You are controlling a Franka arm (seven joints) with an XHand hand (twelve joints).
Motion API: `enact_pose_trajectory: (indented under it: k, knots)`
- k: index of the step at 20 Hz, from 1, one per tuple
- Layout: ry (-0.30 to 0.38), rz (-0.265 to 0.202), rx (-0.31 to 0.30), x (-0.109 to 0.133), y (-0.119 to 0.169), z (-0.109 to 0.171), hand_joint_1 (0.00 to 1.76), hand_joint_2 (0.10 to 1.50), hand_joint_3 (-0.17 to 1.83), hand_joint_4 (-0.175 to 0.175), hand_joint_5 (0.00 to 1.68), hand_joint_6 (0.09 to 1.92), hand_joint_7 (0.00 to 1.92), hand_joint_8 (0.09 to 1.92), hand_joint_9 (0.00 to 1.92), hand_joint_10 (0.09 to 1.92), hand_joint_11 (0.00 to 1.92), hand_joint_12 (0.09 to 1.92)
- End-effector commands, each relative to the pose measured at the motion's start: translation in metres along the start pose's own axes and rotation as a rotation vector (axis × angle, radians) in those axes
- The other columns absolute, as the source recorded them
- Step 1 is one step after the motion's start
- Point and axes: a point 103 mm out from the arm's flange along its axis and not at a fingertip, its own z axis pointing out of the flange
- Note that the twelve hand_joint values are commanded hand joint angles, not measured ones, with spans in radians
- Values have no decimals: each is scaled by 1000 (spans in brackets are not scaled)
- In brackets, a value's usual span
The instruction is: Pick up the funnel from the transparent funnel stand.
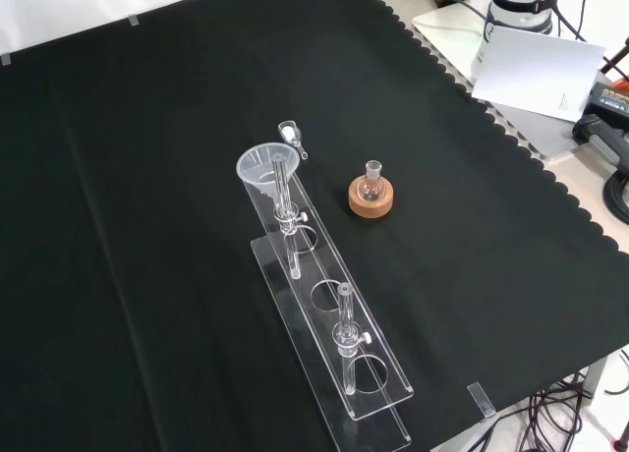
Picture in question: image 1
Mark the black and orange power unit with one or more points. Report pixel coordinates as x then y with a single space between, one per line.
611 100

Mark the clear acrylic funnel stand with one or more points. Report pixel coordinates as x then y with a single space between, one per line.
339 373

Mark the black bench cloth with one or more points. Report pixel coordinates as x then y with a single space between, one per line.
147 226

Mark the white paper card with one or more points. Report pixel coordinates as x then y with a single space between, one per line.
531 73

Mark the clear plastic funnel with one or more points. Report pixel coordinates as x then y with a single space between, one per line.
255 164

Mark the round-bottom glass flask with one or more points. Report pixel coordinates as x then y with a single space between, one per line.
370 189

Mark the black tripod leg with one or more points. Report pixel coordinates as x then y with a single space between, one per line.
614 61

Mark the clear tape strip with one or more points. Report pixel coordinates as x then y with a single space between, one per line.
4 59
134 20
482 399

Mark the pale grey board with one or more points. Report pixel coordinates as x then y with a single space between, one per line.
442 29

